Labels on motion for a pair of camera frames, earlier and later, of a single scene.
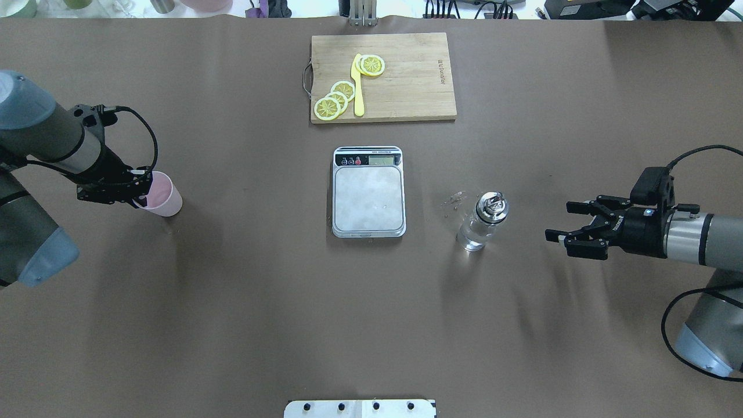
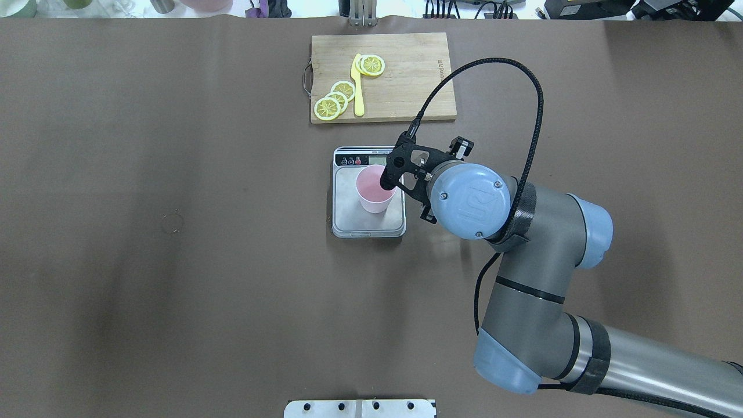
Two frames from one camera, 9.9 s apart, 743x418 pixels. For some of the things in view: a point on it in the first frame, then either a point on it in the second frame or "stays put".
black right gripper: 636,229 to 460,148
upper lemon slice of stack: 345,87 stays put
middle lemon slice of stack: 341,98 stays put
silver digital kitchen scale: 368,191 stays put
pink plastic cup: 163,198 to 374,198
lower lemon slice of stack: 327,108 stays put
